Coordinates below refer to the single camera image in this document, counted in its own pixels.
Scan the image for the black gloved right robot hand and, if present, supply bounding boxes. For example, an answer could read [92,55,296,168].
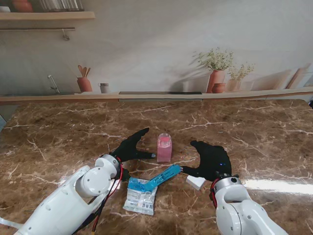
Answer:
[182,141,232,182]

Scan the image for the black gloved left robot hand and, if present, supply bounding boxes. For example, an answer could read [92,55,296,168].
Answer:
[111,127,157,163]

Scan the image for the white square bottle cap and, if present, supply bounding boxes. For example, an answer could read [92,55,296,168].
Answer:
[185,175,206,190]

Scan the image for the pink seasoning bottle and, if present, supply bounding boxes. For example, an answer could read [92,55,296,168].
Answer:
[156,133,173,163]

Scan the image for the blue plastic bag clip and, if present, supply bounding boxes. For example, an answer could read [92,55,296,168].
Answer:
[144,164,182,193]

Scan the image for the blue white seasoning bag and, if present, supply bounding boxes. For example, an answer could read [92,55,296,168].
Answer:
[122,176,158,216]

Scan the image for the small round terracotta pot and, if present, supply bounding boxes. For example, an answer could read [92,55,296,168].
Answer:
[211,82,227,94]

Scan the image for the terracotta utensil pot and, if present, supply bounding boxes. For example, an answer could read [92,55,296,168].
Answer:
[77,65,93,93]

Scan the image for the pale vase with flowers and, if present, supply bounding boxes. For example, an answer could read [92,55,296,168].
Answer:
[227,64,255,93]

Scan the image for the terracotta vase with flowers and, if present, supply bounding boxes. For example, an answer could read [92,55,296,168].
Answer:
[195,47,234,94]

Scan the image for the metal faucet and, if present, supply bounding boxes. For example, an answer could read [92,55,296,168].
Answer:
[47,74,61,94]

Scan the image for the row of glass jars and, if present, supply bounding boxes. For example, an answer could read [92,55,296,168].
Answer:
[39,0,84,12]

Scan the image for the terracotta jar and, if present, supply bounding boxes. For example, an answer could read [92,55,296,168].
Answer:
[12,0,34,13]

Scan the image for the red black right arm cables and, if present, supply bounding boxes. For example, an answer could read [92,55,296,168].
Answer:
[209,181,218,209]

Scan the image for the red black arm cables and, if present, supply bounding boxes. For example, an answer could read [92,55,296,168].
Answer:
[209,181,218,209]
[90,158,128,235]

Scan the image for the red black left arm cables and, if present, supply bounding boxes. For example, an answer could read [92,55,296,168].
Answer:
[90,158,128,235]

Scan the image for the metal hanging rail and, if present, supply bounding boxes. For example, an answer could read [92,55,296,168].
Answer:
[0,26,76,41]

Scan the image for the wooden wall shelf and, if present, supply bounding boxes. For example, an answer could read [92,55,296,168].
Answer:
[0,11,95,23]

